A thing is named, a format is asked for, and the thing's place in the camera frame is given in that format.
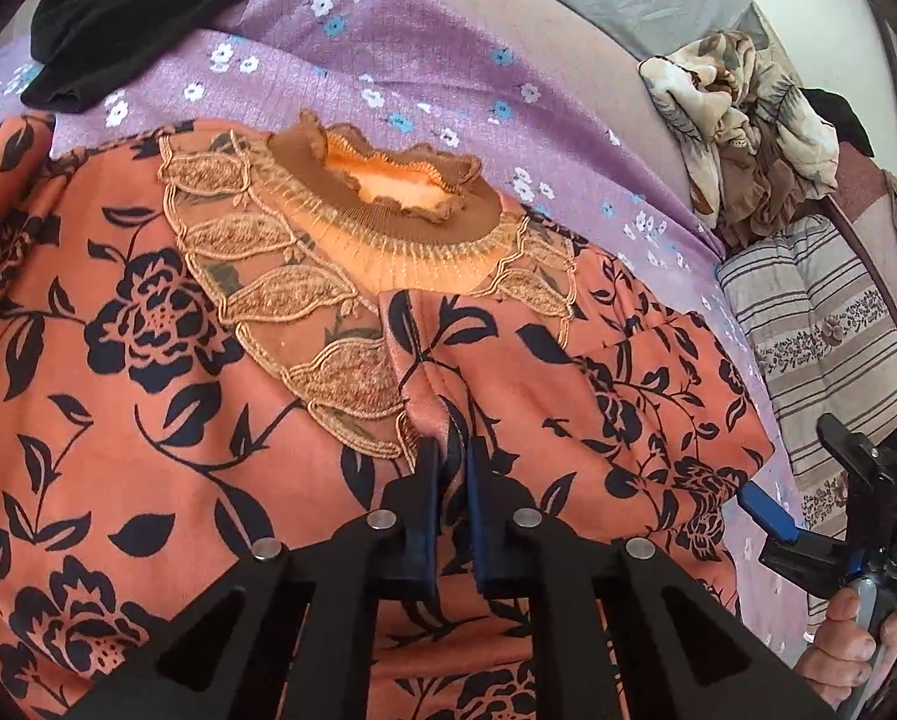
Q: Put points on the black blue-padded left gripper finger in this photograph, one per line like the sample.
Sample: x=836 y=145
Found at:
x=819 y=564

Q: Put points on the orange black floral garment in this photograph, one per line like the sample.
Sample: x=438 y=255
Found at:
x=210 y=336

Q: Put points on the purple floral bed sheet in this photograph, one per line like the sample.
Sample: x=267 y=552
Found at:
x=408 y=73

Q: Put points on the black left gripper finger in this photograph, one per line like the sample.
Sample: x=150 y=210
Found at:
x=619 y=630
x=859 y=457
x=287 y=633

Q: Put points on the striped grey folded blanket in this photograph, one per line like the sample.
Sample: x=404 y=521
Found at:
x=824 y=342

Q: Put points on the person's right hand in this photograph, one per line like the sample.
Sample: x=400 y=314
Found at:
x=844 y=656

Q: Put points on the small black cloth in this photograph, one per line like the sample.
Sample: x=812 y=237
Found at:
x=835 y=109

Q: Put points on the beige floral crumpled cloth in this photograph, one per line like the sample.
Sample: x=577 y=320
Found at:
x=755 y=151

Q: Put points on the black crumpled garment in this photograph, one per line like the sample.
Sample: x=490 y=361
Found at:
x=86 y=49

